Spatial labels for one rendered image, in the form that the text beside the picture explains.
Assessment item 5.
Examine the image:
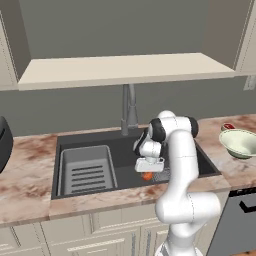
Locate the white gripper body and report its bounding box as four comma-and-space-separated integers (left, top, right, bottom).
134, 157, 166, 174

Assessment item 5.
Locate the orange squash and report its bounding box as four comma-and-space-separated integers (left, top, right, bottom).
141, 171, 154, 182

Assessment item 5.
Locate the dark grey sink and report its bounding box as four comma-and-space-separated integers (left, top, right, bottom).
50, 125, 222, 201

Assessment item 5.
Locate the grey sink tray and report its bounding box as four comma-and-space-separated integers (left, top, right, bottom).
56, 144, 119, 197

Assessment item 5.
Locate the cream cupboard door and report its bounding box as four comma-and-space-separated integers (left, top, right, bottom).
41, 209, 141, 256
0, 223, 51, 256
138, 222, 171, 256

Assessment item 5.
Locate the small red-filled bowl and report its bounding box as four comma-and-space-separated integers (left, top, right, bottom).
220, 122, 237, 132

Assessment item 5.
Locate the pale green bowl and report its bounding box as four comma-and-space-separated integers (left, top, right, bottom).
218, 128, 256, 160

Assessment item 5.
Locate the black microwave oven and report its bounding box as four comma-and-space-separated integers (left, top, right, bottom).
0, 115, 14, 174

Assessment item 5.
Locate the grey tap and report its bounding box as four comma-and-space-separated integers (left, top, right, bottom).
120, 83, 139, 137

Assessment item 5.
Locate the cream wall shelf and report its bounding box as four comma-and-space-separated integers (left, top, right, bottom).
17, 52, 236, 92

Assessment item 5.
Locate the black dishwasher handle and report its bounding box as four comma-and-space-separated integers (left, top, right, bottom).
238, 199, 256, 214

